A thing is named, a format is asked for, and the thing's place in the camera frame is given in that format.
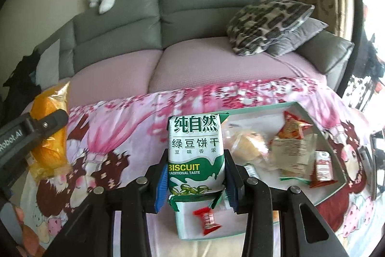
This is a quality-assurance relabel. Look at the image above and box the black smartphone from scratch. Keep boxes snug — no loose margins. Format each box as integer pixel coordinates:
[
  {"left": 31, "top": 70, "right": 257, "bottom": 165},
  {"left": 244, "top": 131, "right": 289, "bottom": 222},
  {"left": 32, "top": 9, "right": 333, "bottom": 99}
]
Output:
[{"left": 369, "top": 131, "right": 385, "bottom": 200}]

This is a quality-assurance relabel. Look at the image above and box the green white biscuit packet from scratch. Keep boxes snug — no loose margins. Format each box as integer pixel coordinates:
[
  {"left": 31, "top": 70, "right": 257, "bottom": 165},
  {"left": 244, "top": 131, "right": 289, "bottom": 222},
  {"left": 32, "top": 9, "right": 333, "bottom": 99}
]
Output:
[{"left": 166, "top": 113, "right": 230, "bottom": 212}]

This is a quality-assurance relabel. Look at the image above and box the teal shallow tray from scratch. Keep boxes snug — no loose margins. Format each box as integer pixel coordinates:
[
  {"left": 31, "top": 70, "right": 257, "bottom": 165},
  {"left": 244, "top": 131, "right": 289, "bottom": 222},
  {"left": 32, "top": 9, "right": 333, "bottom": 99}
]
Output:
[{"left": 173, "top": 101, "right": 351, "bottom": 241}]

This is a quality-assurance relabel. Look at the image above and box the orange red snack packet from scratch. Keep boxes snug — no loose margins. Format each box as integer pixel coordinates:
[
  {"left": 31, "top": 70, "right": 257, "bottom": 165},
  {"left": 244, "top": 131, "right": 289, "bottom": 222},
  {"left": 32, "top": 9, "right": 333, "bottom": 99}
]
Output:
[{"left": 277, "top": 110, "right": 314, "bottom": 140}]

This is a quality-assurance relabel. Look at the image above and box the pink sofa cover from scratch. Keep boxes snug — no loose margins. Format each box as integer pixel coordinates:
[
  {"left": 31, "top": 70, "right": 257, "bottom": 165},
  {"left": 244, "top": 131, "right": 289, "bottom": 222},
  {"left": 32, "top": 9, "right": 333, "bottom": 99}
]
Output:
[{"left": 24, "top": 36, "right": 328, "bottom": 113}]

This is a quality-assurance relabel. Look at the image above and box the light grey cushion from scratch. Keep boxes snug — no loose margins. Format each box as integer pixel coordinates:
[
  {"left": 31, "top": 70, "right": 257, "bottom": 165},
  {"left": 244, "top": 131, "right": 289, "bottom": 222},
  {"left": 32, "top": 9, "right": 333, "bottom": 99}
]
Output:
[{"left": 35, "top": 40, "right": 61, "bottom": 86}]

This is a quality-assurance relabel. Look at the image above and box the clear bread packet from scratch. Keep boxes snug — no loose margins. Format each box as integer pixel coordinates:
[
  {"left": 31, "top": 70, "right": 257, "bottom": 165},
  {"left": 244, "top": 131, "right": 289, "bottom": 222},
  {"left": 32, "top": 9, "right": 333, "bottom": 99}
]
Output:
[{"left": 224, "top": 121, "right": 271, "bottom": 169}]

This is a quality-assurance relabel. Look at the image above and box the pink printed blanket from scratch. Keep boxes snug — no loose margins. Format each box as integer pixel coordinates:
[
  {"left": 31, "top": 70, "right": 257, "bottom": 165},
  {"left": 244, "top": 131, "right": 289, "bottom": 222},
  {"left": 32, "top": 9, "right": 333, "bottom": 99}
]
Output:
[{"left": 9, "top": 76, "right": 382, "bottom": 257}]

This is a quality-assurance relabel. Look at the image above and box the green beige snack packet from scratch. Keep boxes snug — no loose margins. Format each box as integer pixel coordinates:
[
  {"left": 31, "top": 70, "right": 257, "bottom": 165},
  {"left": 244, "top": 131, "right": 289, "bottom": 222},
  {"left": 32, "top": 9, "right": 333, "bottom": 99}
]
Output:
[{"left": 269, "top": 133, "right": 318, "bottom": 185}]

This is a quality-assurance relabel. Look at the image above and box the small silver snack packet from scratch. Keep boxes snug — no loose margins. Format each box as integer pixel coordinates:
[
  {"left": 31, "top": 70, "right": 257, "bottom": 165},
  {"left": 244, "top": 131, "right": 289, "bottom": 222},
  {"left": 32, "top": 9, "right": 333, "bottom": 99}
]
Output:
[{"left": 244, "top": 164, "right": 260, "bottom": 180}]

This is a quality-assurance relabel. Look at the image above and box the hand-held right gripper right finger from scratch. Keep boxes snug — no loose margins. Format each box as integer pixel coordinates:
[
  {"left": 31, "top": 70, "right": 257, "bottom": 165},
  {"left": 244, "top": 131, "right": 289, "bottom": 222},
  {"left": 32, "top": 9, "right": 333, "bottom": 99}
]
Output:
[{"left": 223, "top": 150, "right": 351, "bottom": 257}]

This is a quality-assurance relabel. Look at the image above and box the grey sofa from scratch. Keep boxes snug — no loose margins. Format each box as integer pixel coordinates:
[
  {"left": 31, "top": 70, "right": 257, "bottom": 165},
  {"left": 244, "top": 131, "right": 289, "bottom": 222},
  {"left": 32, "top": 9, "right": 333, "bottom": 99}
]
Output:
[{"left": 30, "top": 0, "right": 355, "bottom": 92}]

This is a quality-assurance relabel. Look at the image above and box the orange bread bag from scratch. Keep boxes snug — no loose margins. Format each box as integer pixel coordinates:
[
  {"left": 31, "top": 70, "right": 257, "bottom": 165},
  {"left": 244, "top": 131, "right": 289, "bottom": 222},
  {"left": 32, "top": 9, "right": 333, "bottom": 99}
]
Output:
[{"left": 30, "top": 81, "right": 71, "bottom": 182}]

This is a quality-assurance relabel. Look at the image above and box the black folding chair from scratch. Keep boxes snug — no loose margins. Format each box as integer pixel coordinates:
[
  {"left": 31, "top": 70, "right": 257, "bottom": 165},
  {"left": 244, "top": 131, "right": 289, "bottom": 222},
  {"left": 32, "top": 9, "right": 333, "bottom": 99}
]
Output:
[{"left": 361, "top": 4, "right": 385, "bottom": 86}]

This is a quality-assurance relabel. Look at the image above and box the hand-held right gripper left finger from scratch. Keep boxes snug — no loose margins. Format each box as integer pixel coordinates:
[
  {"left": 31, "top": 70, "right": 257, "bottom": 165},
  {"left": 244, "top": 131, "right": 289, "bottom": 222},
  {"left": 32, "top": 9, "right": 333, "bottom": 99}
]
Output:
[{"left": 42, "top": 149, "right": 169, "bottom": 257}]

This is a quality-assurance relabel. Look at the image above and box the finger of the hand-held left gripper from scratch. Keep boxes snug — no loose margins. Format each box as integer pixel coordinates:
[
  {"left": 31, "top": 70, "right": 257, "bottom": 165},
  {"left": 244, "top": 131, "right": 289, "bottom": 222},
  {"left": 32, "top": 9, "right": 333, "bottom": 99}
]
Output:
[{"left": 27, "top": 109, "right": 69, "bottom": 139}]

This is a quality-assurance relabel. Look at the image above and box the black beige patterned pillow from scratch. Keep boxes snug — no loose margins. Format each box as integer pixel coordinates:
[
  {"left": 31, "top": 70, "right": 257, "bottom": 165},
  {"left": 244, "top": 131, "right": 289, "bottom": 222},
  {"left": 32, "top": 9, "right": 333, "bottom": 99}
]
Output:
[{"left": 226, "top": 0, "right": 315, "bottom": 57}]

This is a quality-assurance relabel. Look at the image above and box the red biscuit packet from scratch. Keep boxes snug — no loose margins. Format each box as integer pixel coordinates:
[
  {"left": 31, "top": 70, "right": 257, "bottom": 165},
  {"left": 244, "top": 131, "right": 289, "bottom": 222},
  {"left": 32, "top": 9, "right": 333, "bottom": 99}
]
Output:
[{"left": 310, "top": 151, "right": 339, "bottom": 188}]

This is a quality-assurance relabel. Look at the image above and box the grey pillow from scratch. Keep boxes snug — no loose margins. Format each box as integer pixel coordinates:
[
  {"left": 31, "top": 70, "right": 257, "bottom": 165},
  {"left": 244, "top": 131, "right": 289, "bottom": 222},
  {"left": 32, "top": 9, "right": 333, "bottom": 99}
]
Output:
[{"left": 266, "top": 18, "right": 329, "bottom": 57}]

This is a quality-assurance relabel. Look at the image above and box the red wrapped candy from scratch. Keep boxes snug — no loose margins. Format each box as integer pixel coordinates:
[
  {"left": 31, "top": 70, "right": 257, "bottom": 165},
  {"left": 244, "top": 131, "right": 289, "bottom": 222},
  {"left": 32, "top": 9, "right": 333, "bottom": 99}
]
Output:
[{"left": 192, "top": 206, "right": 221, "bottom": 236}]

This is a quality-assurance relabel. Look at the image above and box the dark clothes pile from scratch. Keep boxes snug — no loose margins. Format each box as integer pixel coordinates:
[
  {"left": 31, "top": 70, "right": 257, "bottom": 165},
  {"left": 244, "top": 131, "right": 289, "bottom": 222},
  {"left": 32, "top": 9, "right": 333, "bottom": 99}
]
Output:
[{"left": 0, "top": 49, "right": 43, "bottom": 125}]

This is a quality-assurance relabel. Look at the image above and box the dark door frame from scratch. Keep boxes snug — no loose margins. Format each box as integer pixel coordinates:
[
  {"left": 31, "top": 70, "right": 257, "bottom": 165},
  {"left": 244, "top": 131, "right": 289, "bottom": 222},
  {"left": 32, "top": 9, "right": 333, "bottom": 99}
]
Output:
[{"left": 337, "top": 0, "right": 366, "bottom": 98}]

